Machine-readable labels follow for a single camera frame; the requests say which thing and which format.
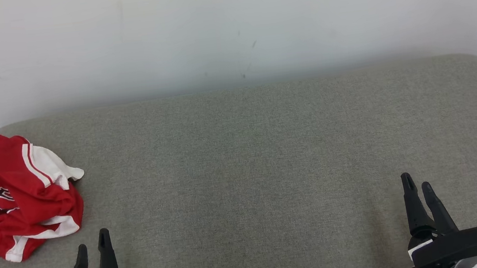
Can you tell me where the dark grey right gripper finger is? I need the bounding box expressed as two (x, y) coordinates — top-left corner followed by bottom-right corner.
(400, 170), (437, 238)
(421, 178), (460, 238)

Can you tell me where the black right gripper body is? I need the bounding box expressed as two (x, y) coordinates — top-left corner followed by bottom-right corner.
(406, 226), (477, 268)

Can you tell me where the red basketball jersey black number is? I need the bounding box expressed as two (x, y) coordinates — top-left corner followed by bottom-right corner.
(0, 125), (89, 217)

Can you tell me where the grey fabric sofa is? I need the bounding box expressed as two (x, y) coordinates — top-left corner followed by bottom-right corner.
(0, 51), (477, 268)

